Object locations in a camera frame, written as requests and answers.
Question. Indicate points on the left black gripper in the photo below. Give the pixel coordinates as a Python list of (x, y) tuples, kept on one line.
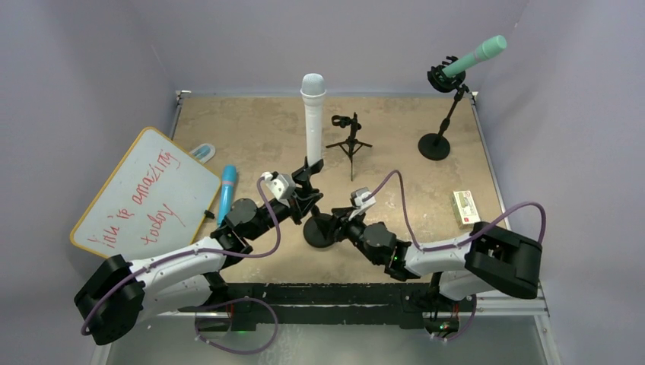
[(300, 202)]

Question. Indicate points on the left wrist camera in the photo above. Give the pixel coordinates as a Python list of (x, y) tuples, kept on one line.
[(281, 185)]

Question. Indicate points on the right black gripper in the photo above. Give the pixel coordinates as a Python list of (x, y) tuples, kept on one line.
[(341, 219)]

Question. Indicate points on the green microphone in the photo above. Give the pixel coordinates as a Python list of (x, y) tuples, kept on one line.
[(485, 51)]

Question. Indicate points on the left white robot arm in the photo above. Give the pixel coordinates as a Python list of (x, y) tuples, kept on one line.
[(120, 293)]

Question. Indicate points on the small white green box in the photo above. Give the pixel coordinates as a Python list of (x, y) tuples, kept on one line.
[(464, 208)]

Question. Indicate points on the yellow-framed whiteboard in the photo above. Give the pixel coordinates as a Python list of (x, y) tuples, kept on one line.
[(154, 202)]

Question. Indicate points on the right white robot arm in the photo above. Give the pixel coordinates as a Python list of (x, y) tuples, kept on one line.
[(474, 262)]

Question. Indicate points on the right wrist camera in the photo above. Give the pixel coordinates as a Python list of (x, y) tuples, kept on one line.
[(362, 200)]

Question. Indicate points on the white microphone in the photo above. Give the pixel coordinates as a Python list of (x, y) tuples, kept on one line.
[(313, 92)]

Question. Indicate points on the black tripod mic stand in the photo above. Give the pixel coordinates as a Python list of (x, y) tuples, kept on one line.
[(351, 145)]

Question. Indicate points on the whiteboard eraser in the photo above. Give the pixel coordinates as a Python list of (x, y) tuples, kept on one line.
[(203, 153)]

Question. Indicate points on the blue microphone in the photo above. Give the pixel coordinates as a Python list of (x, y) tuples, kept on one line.
[(228, 183)]

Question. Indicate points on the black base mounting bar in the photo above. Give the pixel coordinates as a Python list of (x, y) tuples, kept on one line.
[(242, 306)]

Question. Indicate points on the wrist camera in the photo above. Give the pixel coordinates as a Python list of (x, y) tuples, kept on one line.
[(281, 185), (362, 200)]

